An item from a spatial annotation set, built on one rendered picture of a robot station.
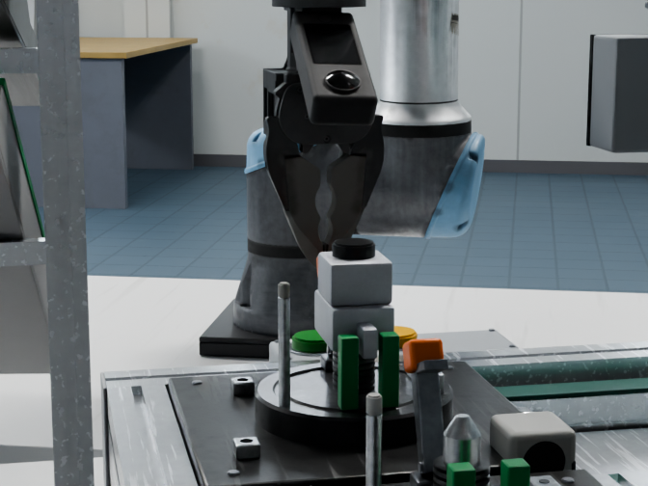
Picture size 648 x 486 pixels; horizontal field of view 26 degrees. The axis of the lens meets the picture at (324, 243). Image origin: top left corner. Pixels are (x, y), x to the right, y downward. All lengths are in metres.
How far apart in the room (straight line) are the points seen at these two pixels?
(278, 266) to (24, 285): 0.64
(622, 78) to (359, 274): 0.22
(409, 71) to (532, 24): 7.53
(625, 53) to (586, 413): 0.38
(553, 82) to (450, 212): 7.55
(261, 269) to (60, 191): 0.86
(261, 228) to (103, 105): 6.13
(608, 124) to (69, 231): 0.34
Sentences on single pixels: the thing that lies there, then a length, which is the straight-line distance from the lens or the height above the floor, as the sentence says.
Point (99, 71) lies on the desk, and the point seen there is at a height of 0.74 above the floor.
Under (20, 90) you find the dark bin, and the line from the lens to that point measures 0.97.
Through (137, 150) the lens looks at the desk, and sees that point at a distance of 9.26.
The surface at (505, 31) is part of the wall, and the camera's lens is 9.04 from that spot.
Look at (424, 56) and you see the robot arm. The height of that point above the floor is 1.19.
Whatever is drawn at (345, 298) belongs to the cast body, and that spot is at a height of 1.06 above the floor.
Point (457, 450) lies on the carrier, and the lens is 0.74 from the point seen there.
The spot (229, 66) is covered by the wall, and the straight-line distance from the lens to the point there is 9.25.
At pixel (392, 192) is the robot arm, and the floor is 1.04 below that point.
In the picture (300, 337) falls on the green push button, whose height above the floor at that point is 0.97.
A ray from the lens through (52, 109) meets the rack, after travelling 0.71.
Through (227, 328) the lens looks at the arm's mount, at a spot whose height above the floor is 0.88.
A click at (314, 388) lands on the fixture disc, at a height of 0.99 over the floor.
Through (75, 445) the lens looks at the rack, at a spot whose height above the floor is 1.03.
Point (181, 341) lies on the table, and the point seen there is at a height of 0.86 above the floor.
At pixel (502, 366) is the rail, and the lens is 1.17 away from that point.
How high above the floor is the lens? 1.28
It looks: 11 degrees down
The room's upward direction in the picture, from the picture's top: straight up
